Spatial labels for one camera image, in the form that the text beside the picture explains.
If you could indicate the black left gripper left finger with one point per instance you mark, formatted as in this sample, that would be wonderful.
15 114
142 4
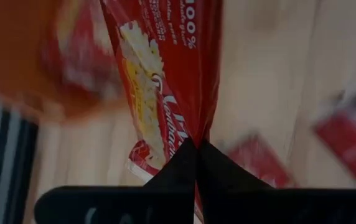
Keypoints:
119 205

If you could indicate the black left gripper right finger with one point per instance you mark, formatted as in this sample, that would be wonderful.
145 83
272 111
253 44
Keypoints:
259 205

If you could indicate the red plastic-wrapped popcorn bag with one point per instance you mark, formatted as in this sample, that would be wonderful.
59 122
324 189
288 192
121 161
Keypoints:
259 165
81 56
178 77
349 146

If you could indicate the orange plastic basket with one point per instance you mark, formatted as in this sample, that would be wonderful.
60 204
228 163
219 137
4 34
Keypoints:
10 46

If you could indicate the black table edge rail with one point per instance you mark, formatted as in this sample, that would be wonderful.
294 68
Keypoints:
30 174

